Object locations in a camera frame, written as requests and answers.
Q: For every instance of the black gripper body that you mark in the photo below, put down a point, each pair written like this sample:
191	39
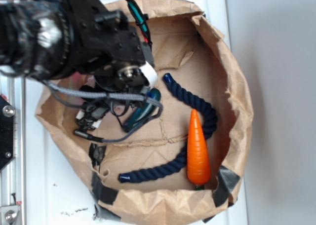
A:
118	63

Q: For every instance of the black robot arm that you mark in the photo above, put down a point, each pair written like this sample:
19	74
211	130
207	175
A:
79	48

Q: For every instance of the dark green toy cucumber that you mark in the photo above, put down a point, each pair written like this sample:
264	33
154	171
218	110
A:
141	114

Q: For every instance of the black mounting plate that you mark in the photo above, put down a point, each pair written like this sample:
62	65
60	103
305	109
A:
7	114

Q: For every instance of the brown paper bag tray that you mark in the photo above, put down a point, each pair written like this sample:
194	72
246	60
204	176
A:
193	51

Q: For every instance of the white plastic board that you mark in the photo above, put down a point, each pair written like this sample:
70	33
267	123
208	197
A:
55	195

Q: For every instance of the orange toy carrot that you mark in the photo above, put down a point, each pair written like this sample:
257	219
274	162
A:
198	163

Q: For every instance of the aluminium frame rail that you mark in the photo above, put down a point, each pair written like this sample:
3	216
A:
12	178

